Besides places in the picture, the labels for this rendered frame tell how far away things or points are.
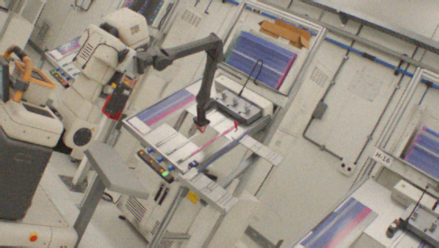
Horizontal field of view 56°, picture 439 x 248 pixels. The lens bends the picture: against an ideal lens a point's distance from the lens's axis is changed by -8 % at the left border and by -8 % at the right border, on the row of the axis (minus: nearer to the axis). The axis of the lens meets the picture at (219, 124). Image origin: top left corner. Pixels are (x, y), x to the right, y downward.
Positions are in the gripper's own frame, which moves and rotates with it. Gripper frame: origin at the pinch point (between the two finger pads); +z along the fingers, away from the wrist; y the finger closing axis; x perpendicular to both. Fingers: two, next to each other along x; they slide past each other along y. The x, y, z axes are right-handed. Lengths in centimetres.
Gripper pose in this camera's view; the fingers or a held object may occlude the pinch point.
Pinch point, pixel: (201, 131)
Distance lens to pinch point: 278.7
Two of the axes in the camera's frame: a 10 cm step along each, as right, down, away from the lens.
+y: -6.6, -4.2, 6.2
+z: 0.2, 8.2, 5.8
